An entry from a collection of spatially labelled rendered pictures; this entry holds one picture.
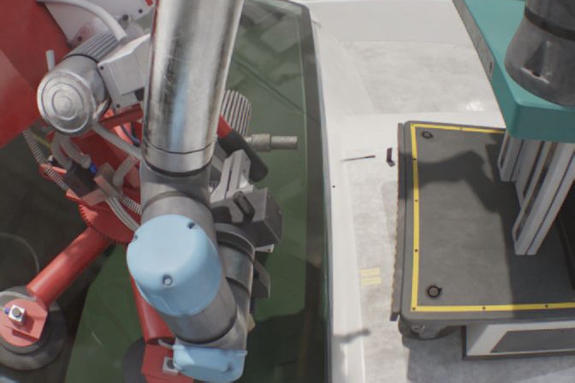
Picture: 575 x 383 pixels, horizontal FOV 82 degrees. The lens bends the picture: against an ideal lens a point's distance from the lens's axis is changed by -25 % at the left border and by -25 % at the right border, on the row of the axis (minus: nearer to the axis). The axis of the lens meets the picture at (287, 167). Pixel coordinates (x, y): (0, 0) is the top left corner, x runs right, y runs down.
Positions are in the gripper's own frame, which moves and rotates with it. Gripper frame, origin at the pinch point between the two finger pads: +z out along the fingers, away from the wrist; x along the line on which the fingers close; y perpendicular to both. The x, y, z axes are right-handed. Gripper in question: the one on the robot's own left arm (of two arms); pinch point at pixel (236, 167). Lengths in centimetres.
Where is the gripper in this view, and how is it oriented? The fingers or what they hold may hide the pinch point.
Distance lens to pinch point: 61.1
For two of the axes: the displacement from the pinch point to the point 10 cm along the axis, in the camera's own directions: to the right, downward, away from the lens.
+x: -9.2, 2.6, 2.9
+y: -3.9, -6.8, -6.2
